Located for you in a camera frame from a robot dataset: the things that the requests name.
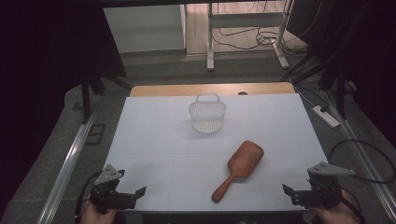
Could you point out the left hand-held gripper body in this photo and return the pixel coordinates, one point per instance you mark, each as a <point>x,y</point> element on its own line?
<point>109,194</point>

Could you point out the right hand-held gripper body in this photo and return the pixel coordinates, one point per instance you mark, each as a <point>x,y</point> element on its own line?
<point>323,189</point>

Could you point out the wooden paddle hairbrush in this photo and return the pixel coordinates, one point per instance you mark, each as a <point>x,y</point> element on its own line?
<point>244,160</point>

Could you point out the white plastic mesh basket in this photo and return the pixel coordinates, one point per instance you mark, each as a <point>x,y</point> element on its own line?
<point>207,119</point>

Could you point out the person's left hand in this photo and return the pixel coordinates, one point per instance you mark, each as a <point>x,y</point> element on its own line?
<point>93,216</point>

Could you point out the person's right hand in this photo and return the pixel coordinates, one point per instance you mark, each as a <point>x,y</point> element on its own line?
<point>336,215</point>

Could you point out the dark floor socket plate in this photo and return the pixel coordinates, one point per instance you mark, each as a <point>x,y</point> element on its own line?
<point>95,134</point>

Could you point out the white power strip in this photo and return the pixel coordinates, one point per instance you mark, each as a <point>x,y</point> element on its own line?
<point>327,117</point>

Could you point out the black stand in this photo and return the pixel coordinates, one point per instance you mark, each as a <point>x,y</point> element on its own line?
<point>341,93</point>
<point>85,96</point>

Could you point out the wooden table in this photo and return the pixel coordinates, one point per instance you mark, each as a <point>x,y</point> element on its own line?
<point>174,90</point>

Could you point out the white cabinet panel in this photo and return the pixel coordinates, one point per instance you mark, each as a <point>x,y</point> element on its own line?
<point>146,28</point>

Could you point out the metal floor rail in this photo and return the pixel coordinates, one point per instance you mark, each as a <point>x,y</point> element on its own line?
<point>67,168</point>
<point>367,155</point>

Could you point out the white desk frame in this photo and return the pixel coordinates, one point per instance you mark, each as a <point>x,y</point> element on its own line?
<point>246,19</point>

